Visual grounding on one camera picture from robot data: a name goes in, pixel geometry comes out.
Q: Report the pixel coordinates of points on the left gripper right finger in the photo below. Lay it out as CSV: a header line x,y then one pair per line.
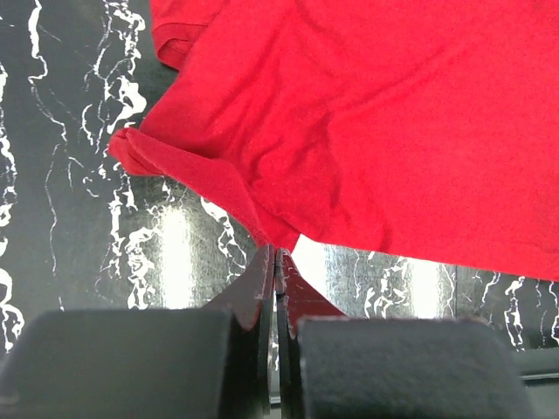
x,y
332,366

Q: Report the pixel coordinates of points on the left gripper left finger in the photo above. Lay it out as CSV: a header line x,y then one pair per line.
x,y
206,362

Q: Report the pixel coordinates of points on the red t shirt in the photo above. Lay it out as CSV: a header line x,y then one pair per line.
x,y
425,129

